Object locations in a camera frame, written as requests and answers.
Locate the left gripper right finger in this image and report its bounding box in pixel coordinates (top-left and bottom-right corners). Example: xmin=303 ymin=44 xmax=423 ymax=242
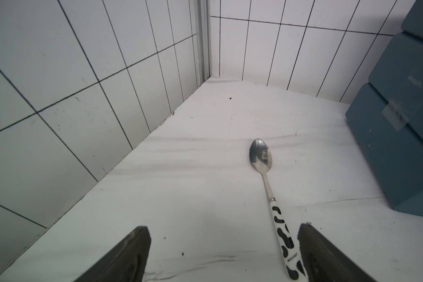
xmin=298 ymin=223 xmax=375 ymax=282

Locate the metal spoon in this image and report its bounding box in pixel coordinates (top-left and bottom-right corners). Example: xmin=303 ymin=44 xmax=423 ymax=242
xmin=249 ymin=139 xmax=308 ymax=282

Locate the teal drawer cabinet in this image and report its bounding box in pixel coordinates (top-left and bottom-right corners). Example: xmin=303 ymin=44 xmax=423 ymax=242
xmin=345 ymin=1 xmax=423 ymax=217

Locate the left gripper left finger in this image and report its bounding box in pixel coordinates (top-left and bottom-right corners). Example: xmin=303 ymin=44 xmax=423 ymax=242
xmin=76 ymin=226 xmax=151 ymax=282

